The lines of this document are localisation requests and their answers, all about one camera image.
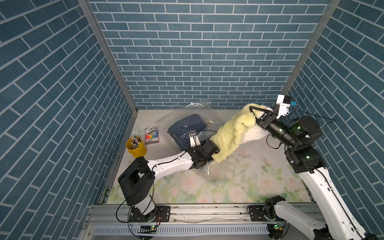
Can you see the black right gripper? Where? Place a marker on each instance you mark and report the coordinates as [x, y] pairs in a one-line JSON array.
[[268, 117]]

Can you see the pale yellow fleece blanket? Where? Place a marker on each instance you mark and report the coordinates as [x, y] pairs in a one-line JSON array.
[[240, 129]]

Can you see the clear plastic vacuum bag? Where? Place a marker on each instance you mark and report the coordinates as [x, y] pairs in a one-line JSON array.
[[213, 172]]

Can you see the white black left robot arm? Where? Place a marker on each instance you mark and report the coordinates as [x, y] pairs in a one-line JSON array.
[[140, 176]]

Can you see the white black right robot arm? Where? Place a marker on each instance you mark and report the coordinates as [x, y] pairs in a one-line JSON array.
[[339, 223]]

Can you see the navy blue star blanket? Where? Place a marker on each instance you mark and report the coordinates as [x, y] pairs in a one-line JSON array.
[[179, 131]]

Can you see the highlighter pen pack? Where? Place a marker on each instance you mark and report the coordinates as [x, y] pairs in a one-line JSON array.
[[152, 139]]

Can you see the white small stapler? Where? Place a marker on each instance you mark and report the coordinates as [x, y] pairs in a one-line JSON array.
[[150, 131]]

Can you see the yellow pen cup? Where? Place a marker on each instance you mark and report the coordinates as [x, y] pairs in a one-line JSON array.
[[138, 152]]

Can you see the pencils bundle in cup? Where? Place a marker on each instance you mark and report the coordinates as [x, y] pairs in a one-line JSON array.
[[135, 142]]

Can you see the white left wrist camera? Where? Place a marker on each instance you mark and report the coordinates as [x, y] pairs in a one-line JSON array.
[[194, 140]]

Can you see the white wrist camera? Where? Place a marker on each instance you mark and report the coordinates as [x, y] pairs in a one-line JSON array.
[[283, 105], [194, 140]]

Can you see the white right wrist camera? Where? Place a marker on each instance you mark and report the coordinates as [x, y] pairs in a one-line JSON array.
[[283, 105]]

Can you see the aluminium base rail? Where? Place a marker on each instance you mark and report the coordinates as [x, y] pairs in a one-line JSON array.
[[202, 220]]

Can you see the aluminium corner post right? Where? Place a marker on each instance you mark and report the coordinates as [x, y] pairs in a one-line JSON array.
[[318, 30]]

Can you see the aluminium corner post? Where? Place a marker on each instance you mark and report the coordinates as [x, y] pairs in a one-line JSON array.
[[92, 20], [318, 30]]

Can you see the aluminium corner post left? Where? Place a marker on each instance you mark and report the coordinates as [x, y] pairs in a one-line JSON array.
[[92, 20]]

